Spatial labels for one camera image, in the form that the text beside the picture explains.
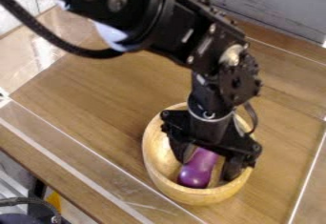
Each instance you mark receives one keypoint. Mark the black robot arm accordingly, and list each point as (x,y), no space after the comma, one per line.
(188,32)

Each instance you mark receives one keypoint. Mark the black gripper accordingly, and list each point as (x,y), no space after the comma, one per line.
(218,134)

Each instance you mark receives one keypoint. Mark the purple toy eggplant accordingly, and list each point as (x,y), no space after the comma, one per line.
(195,172)

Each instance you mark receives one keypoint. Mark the black clamp with bolt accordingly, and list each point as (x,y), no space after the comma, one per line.
(44,193)

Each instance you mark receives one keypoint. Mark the brown wooden bowl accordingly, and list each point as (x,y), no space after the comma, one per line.
(163,169)

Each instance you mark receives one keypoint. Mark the clear acrylic tray walls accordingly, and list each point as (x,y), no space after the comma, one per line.
(76,114)

